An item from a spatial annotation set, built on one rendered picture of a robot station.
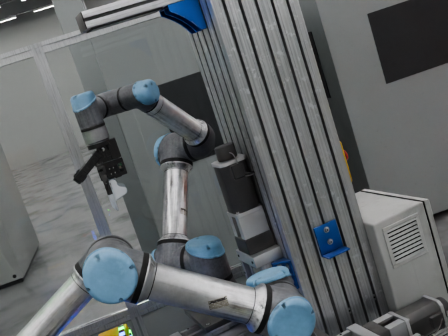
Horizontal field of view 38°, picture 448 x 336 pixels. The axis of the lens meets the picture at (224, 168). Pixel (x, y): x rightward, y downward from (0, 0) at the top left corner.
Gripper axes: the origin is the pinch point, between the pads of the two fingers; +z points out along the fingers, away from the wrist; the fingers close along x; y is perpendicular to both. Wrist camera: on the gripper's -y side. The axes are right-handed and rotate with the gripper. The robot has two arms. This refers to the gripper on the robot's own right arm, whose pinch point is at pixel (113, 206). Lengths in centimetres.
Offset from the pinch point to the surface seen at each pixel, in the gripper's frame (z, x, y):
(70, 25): -94, 395, 12
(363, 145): 69, 268, 191
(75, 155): -14.6, 45.9, -7.4
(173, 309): 55, 46, 7
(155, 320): 56, 46, -1
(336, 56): -2, 268, 189
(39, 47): -55, 45, -6
